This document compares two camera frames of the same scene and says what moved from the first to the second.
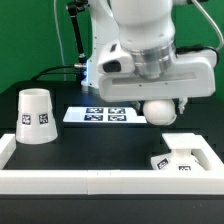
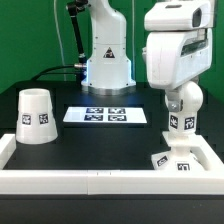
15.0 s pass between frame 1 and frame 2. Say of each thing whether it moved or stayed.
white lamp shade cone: stayed
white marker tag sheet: stayed
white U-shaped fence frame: stayed
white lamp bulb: moved
